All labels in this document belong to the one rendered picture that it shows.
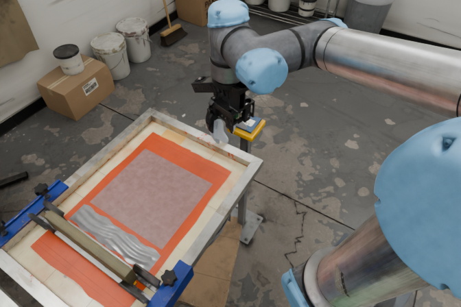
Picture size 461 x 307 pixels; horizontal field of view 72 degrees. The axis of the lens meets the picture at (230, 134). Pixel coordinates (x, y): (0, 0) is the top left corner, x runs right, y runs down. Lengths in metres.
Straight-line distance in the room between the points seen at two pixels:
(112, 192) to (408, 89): 1.07
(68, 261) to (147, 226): 0.26
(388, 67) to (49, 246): 1.12
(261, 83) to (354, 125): 2.47
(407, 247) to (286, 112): 2.67
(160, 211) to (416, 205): 1.01
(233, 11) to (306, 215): 1.87
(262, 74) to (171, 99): 2.58
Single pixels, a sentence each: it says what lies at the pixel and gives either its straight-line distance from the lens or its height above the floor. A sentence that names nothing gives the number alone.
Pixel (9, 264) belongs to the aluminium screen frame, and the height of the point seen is 0.99.
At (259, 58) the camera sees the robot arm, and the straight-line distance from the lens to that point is 0.51.
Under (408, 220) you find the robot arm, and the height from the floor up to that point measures 1.76.
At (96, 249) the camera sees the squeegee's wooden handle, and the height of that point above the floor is 1.06.
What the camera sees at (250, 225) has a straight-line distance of 2.21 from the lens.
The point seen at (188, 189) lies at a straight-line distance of 1.23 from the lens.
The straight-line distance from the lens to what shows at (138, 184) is 1.28.
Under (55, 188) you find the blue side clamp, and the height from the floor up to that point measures 1.00.
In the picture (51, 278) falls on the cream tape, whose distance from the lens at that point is 1.21.
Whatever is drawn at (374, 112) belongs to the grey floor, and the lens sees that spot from 3.15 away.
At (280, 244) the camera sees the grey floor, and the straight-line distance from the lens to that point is 2.18.
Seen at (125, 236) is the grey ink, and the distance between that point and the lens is 1.18.
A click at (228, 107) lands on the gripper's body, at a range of 0.71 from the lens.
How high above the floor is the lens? 1.98
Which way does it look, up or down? 47 degrees down
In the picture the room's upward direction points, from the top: straight up
